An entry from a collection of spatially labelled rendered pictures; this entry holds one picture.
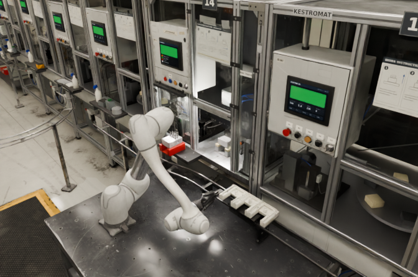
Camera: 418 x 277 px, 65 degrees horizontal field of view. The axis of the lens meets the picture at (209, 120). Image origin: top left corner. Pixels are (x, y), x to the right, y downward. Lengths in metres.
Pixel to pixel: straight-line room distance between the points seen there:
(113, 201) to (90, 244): 0.29
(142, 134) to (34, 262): 1.82
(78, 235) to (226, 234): 0.94
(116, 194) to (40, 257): 1.31
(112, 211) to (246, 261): 0.86
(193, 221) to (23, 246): 1.97
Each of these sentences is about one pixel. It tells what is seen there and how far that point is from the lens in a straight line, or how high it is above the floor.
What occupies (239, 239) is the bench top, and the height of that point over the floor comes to 0.68.
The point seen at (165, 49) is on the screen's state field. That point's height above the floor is 1.66.
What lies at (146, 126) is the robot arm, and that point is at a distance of 1.75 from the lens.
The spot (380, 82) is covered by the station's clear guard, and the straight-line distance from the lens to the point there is 1.55.
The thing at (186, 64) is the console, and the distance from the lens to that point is 2.27.
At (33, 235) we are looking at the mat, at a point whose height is 0.01.
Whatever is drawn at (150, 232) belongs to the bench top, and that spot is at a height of 0.68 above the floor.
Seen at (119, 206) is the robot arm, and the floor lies 0.87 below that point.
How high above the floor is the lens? 2.23
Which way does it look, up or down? 26 degrees down
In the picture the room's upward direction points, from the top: 1 degrees counter-clockwise
